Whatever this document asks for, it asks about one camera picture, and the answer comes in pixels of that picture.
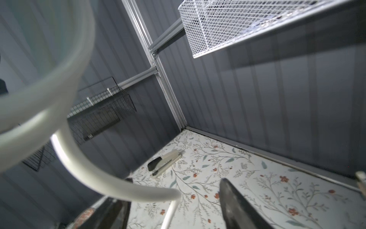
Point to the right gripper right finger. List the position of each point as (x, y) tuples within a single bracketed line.
[(237, 212)]

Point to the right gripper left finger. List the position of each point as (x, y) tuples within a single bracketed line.
[(112, 214)]

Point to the tape roll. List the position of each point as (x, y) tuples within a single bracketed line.
[(82, 218)]

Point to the floral table mat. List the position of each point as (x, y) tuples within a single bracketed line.
[(285, 197)]

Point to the beige black stapler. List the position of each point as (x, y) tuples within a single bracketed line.
[(159, 165)]

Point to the black wire basket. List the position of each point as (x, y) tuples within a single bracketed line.
[(107, 107)]

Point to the white wire mesh basket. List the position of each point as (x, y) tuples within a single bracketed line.
[(214, 25)]

